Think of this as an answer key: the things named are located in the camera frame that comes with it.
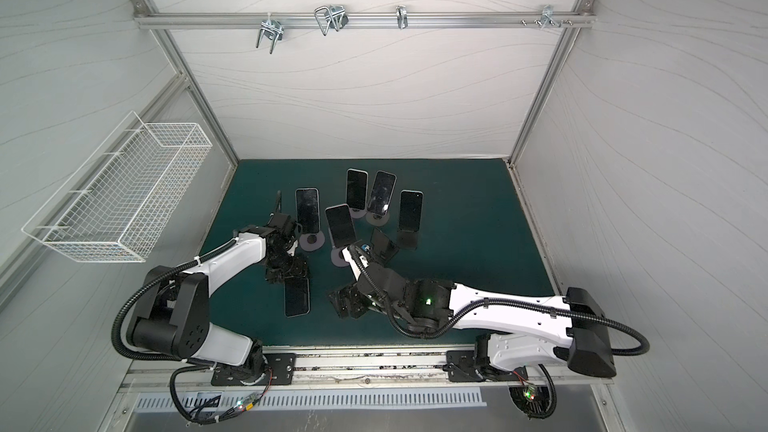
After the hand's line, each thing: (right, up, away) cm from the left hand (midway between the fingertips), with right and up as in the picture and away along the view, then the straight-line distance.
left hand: (303, 271), depth 88 cm
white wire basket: (-37, +22, -19) cm, 47 cm away
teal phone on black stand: (+33, +19, +5) cm, 38 cm away
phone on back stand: (+15, +27, +10) cm, 33 cm away
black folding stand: (+32, +8, +11) cm, 35 cm away
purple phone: (+12, +14, -3) cm, 19 cm away
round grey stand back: (+22, +14, +16) cm, 30 cm away
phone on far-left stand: (0, +19, +3) cm, 19 cm away
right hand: (+16, +4, -21) cm, 26 cm away
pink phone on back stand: (+24, +24, +10) cm, 35 cm away
